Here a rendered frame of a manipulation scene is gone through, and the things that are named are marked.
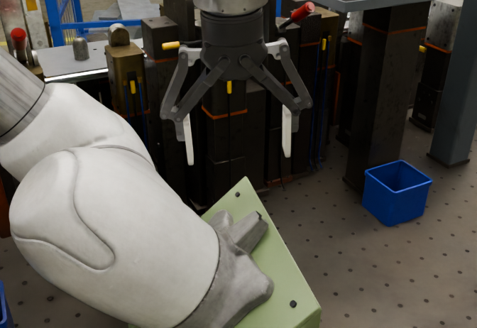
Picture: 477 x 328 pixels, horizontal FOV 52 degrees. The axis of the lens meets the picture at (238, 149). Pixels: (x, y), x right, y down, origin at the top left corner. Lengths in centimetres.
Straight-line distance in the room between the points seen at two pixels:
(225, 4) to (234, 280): 33
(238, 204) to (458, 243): 53
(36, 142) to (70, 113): 6
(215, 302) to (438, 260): 56
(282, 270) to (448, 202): 68
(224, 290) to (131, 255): 14
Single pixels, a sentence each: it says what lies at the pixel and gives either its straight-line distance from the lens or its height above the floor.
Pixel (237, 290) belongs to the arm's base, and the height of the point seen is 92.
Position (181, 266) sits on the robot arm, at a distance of 57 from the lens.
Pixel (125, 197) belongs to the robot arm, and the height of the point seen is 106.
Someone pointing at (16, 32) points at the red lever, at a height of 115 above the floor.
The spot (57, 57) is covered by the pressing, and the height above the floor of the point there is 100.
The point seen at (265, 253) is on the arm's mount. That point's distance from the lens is 66.
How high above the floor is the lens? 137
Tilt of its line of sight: 30 degrees down
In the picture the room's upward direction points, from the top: straight up
